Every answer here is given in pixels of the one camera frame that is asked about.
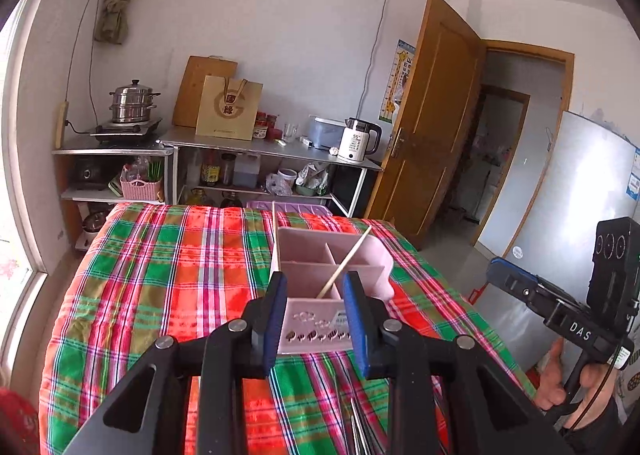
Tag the person's right hand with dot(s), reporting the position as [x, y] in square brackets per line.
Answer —
[550, 380]

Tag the silver refrigerator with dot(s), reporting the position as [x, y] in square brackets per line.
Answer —
[565, 175]

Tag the black and silver chopstick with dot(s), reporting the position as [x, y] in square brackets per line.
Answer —
[370, 437]
[356, 430]

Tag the wooden door frame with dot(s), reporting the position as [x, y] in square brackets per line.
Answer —
[530, 49]

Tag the wooden power board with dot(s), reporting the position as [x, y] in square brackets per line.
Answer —
[61, 125]

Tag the red lidded jar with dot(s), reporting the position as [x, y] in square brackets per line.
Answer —
[260, 127]
[272, 125]

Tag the wooden door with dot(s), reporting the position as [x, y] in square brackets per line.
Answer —
[430, 135]

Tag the giraffe wall poster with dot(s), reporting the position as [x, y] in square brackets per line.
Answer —
[397, 85]

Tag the small white box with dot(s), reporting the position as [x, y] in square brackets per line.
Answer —
[305, 140]

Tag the crumpled plastic bag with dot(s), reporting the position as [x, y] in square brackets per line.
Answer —
[312, 180]

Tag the white electric kettle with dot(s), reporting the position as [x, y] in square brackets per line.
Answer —
[352, 142]

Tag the wooden cutting board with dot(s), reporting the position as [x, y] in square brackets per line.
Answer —
[192, 90]

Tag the dark tall bottle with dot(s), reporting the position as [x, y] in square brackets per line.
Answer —
[228, 170]

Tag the soy sauce bottle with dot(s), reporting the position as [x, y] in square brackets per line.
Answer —
[210, 175]

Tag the large metal shelf table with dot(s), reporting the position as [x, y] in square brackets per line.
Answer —
[240, 145]

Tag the red plastic bag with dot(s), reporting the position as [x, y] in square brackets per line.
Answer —
[17, 420]

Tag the steel steamer pot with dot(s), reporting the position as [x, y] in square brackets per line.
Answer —
[132, 105]

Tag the pink utensil holder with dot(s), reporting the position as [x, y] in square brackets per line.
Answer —
[312, 310]

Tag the cooking oil bottle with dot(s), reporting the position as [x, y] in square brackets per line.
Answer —
[195, 196]

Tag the white cup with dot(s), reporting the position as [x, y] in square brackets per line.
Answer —
[286, 182]

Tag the brown glass bottle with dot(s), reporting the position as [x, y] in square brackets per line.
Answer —
[231, 199]

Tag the small metal shelf table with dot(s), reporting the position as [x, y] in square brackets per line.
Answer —
[110, 152]

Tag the clear drinking glass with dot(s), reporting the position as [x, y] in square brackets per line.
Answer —
[291, 132]

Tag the purple plastic bin lid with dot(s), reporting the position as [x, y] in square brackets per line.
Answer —
[300, 209]

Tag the white window frame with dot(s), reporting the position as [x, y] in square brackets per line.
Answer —
[25, 195]

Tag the black kitchen appliance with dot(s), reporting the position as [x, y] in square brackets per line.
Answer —
[92, 171]

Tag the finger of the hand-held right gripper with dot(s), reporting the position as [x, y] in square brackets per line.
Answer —
[510, 275]

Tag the black box appliance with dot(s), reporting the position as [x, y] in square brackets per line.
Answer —
[352, 190]

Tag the red green plaid blanket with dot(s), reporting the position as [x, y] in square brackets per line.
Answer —
[150, 285]

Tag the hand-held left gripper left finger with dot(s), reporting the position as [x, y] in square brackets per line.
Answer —
[276, 315]

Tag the rice cooker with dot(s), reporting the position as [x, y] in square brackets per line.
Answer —
[92, 230]

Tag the black induction cooker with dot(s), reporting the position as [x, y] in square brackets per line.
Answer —
[125, 131]

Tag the grey plastic canister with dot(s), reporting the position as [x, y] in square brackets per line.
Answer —
[246, 172]

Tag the tan paper bag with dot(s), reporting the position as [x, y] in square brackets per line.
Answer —
[227, 110]

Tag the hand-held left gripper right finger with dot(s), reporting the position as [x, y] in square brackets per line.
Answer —
[352, 315]

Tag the pink woven basket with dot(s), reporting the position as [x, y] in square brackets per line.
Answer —
[142, 190]

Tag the white plastic bottle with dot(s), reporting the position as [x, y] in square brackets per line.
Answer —
[193, 170]

